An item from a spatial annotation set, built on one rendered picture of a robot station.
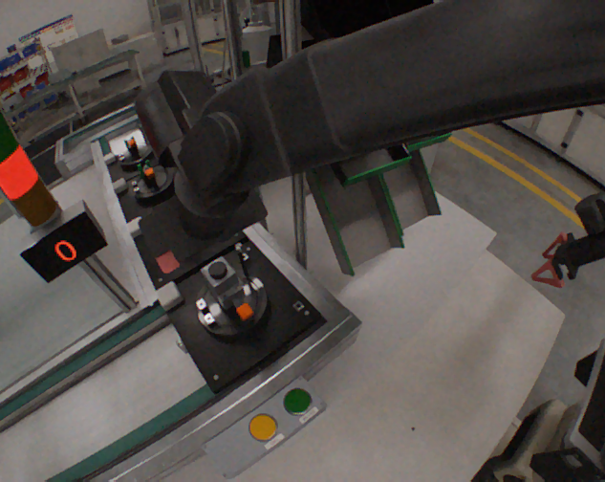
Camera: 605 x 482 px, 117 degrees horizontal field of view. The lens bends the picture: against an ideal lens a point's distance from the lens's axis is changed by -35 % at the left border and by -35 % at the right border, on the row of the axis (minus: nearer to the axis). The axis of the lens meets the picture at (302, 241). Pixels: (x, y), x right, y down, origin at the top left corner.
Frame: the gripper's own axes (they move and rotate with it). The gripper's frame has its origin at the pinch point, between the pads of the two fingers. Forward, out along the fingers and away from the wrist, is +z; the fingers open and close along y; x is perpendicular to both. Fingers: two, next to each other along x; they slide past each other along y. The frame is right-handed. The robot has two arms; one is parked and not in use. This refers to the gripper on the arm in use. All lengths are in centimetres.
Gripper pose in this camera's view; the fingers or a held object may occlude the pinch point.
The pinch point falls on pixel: (202, 229)
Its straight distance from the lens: 40.4
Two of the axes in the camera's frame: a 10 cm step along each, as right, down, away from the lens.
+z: -3.7, 1.4, 9.2
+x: 5.0, 8.7, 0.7
